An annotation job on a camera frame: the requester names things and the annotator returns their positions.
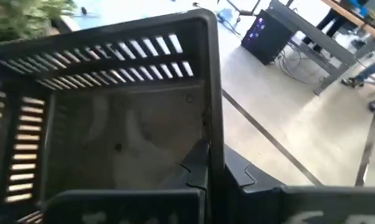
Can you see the black slotted plastic basket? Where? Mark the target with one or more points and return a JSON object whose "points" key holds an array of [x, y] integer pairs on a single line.
{"points": [[128, 130]]}

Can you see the potted green plant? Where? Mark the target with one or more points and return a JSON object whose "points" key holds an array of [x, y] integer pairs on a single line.
{"points": [[16, 18]]}

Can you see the black computer tower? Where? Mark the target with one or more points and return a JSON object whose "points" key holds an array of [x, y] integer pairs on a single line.
{"points": [[268, 40]]}

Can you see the black stand leg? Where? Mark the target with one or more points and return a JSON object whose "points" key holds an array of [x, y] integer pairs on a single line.
{"points": [[246, 12]]}

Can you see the person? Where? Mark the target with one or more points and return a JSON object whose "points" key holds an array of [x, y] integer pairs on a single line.
{"points": [[334, 21]]}

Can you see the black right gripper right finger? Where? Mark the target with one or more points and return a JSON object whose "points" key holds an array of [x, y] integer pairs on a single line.
{"points": [[268, 205]]}

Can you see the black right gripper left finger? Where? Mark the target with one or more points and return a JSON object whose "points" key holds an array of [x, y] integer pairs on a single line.
{"points": [[128, 208]]}

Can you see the person's leg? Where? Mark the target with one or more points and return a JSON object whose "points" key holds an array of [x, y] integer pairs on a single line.
{"points": [[371, 70]]}

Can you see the grey metal workbench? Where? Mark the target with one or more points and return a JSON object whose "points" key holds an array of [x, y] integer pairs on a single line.
{"points": [[315, 37]]}

